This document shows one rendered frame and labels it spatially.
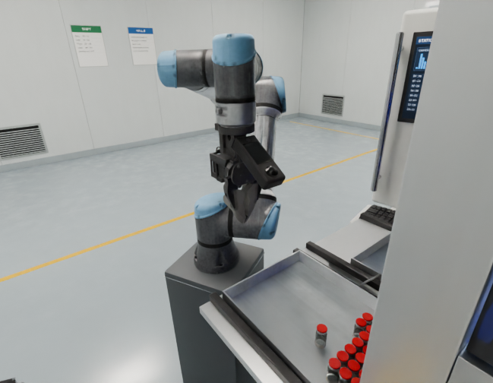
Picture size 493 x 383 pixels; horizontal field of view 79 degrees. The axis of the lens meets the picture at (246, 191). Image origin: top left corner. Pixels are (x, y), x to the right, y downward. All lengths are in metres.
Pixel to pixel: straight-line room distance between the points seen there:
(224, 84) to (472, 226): 0.42
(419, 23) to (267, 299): 1.05
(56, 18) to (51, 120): 1.39
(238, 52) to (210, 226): 0.53
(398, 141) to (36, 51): 4.81
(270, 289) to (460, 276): 0.58
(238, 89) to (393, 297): 0.40
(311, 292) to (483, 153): 0.62
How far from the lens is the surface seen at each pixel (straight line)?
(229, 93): 0.54
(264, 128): 0.95
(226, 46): 0.54
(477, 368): 0.29
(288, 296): 0.77
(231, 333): 0.70
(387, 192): 1.42
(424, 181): 0.24
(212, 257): 0.96
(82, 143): 5.48
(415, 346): 0.31
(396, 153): 1.36
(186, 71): 0.67
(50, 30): 5.35
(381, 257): 0.95
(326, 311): 0.75
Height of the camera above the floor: 1.41
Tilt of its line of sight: 24 degrees down
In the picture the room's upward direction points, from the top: 1 degrees counter-clockwise
